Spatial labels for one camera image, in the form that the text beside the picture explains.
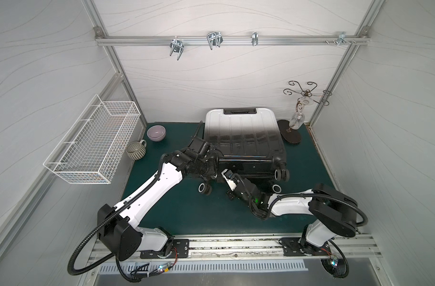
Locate purple ceramic bowl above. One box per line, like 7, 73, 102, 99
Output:
147, 125, 166, 142

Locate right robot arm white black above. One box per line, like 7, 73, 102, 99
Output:
221, 169, 368, 256

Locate metal U-bolt clamp left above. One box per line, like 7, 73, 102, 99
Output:
169, 39, 184, 60

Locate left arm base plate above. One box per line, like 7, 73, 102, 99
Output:
140, 238, 190, 259

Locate aluminium cross rail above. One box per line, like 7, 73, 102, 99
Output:
95, 34, 371, 46

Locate metal u-bolt clamp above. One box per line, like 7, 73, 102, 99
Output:
206, 32, 223, 50
169, 39, 184, 60

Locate metal U-bolt clamp middle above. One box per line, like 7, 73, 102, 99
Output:
206, 32, 223, 50

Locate clear wine glass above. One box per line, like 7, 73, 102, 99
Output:
289, 97, 312, 130

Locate right black base cable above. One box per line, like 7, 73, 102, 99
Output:
320, 238, 351, 280

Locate striped ceramic mug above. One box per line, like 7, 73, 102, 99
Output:
126, 139, 147, 161

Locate small metal hook clamp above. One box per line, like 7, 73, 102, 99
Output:
252, 32, 259, 46

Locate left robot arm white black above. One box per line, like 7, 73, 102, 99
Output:
67, 135, 217, 276

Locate white vent grille strip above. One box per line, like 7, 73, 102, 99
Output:
98, 259, 309, 275

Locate silver black hardshell suitcase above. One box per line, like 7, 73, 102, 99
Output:
204, 108, 290, 183

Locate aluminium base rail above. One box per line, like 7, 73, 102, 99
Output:
88, 233, 383, 264

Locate metal bracket clamp right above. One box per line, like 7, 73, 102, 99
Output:
324, 32, 357, 46

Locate white wire basket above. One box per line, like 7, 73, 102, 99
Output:
43, 95, 141, 185

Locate green table mat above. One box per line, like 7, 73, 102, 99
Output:
122, 122, 333, 235

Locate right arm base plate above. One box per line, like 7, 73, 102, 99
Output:
278, 237, 331, 257

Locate black metal hook stand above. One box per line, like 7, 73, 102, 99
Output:
277, 81, 331, 145

